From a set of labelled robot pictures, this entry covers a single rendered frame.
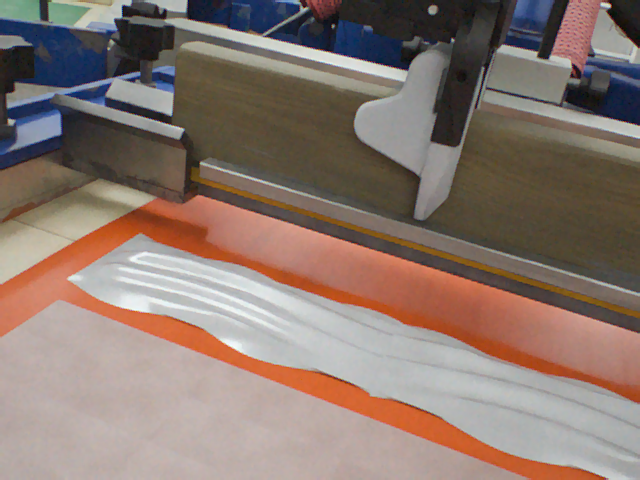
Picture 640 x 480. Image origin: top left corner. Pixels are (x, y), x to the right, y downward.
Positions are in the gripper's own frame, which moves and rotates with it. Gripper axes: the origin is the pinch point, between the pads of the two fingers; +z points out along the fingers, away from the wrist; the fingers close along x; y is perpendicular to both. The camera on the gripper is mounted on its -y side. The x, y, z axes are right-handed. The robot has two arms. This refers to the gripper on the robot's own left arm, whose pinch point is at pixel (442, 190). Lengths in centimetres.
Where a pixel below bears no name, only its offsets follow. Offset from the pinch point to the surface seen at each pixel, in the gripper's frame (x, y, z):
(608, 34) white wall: -412, -43, 17
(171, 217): 0.9, 17.6, 7.0
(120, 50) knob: -20.6, 37.7, 2.1
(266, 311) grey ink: 8.7, 6.7, 6.3
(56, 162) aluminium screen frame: 3.2, 25.3, 4.4
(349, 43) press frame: -61, 25, 3
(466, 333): 3.1, -3.8, 7.0
